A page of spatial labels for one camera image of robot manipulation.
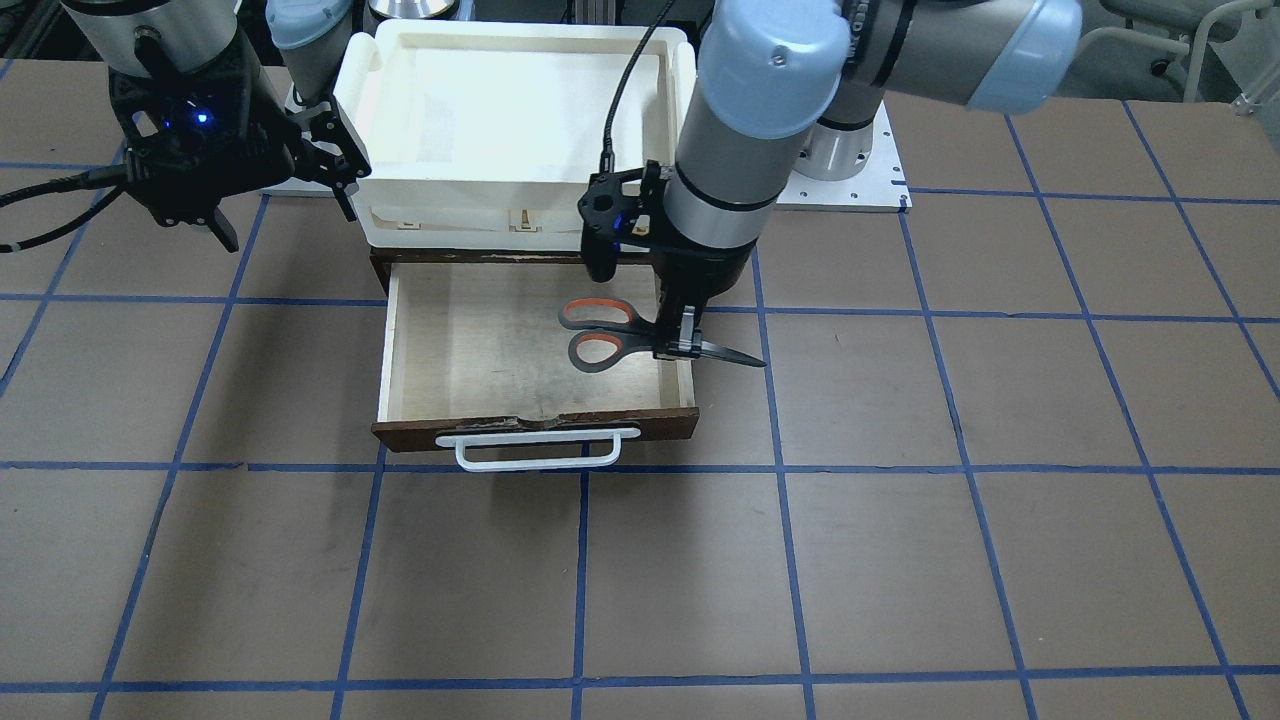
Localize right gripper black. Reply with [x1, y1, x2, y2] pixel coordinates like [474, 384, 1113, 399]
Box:
[108, 40, 371, 252]

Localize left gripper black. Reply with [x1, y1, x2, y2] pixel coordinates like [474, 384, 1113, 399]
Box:
[652, 245, 749, 360]

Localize grey orange scissors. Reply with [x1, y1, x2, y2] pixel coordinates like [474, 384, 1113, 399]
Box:
[558, 297, 765, 374]

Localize dark wooden drawer box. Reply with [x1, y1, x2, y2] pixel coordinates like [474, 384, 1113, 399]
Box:
[371, 249, 699, 452]

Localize white drawer handle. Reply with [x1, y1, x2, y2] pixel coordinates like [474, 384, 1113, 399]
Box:
[435, 427, 641, 473]

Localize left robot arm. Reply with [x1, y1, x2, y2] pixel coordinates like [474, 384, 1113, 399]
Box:
[652, 1, 1082, 357]

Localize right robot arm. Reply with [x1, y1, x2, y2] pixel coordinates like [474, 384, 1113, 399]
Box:
[65, 1, 371, 252]

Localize white plastic tray box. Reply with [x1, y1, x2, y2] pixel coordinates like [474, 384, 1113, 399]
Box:
[335, 20, 696, 252]

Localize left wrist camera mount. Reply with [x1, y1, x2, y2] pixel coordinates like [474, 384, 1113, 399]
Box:
[577, 160, 673, 283]

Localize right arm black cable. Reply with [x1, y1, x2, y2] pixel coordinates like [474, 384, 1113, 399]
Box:
[0, 165, 131, 252]

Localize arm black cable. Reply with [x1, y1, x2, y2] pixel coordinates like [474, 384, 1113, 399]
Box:
[0, 165, 131, 252]
[598, 0, 681, 179]

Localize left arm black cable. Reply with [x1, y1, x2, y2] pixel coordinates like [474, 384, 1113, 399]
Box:
[598, 0, 681, 179]

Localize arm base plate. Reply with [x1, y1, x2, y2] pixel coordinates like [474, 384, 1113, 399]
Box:
[776, 104, 913, 211]

